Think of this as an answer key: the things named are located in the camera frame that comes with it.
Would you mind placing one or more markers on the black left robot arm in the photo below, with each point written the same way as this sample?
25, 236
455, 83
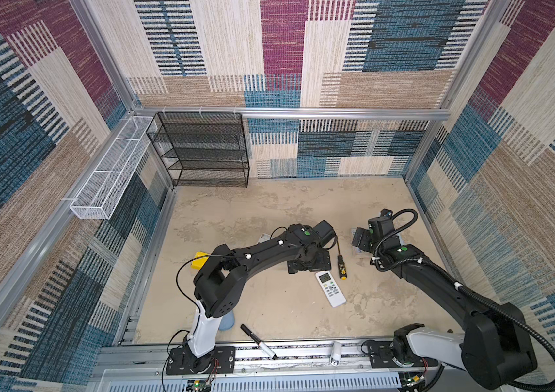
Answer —
219, 284

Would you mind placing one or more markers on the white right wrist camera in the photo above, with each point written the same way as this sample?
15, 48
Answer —
381, 225

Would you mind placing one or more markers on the white cylinder on rail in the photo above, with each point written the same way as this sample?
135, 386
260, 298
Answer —
336, 354

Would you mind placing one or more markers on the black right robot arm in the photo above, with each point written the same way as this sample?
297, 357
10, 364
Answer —
491, 348

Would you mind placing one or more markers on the white wire mesh basket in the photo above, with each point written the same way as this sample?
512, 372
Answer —
104, 188

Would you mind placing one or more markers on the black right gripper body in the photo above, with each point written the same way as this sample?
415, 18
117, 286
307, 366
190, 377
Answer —
366, 242

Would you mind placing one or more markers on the colourful magazine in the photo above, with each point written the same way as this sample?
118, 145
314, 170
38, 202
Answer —
356, 251

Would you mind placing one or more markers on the black marker pen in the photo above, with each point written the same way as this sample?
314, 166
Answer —
261, 344

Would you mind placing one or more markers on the blue grey glasses case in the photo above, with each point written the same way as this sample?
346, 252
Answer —
227, 321

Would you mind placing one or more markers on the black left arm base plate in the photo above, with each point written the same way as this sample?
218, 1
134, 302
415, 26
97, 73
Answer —
182, 362

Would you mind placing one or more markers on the white air conditioner remote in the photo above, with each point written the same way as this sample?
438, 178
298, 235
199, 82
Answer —
330, 288

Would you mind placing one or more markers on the black yellow screwdriver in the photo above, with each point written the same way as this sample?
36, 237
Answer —
340, 261

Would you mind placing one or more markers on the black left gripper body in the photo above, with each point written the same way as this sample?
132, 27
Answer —
317, 263

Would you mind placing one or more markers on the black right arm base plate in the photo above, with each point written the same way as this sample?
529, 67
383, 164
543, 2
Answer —
388, 354

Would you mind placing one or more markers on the black wire mesh shelf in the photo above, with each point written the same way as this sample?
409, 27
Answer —
202, 149

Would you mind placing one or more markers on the yellow scraper with blue tip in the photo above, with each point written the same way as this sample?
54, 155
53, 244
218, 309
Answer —
200, 258

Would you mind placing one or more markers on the aluminium front rail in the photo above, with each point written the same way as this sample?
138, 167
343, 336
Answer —
312, 356

